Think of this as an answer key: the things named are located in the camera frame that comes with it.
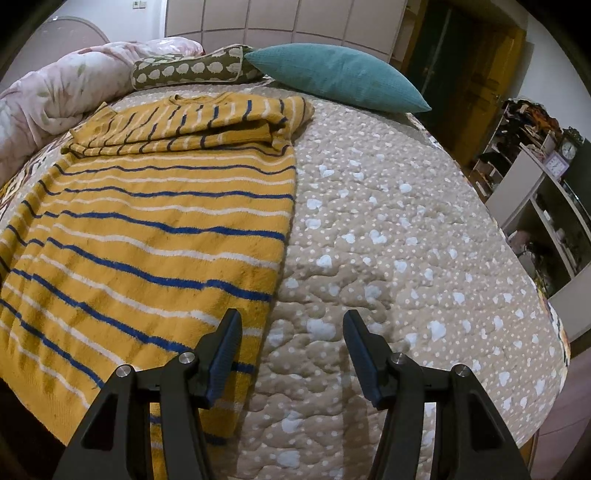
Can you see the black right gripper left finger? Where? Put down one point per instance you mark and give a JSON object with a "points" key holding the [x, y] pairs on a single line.
{"points": [[215, 353]]}

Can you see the teal knitted pillow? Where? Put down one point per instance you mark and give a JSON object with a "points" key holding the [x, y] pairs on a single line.
{"points": [[340, 74]]}

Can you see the pink floral comforter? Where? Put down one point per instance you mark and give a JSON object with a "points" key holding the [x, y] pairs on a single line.
{"points": [[45, 103]]}

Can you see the beige panelled wardrobe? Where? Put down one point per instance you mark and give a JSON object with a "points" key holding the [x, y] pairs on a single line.
{"points": [[371, 26]]}

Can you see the olive sheep print bolster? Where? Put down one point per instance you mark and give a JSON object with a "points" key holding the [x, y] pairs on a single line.
{"points": [[226, 65]]}

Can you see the pink alarm clock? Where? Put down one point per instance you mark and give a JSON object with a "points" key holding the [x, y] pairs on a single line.
{"points": [[556, 165]]}

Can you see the beige dotted quilted bedspread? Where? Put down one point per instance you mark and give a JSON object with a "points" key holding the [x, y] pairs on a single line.
{"points": [[386, 224]]}

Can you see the round beige headboard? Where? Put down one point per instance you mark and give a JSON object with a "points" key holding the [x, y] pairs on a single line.
{"points": [[52, 40]]}

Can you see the yellow blue striped sweater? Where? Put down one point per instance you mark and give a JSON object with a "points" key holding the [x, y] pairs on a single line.
{"points": [[154, 221]]}

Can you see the white cluttered shelf unit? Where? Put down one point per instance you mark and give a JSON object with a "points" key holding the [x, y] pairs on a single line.
{"points": [[546, 221]]}

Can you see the brown wooden door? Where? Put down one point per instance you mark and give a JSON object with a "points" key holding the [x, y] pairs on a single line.
{"points": [[493, 58]]}

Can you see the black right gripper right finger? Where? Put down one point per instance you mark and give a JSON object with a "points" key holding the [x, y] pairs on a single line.
{"points": [[370, 354]]}

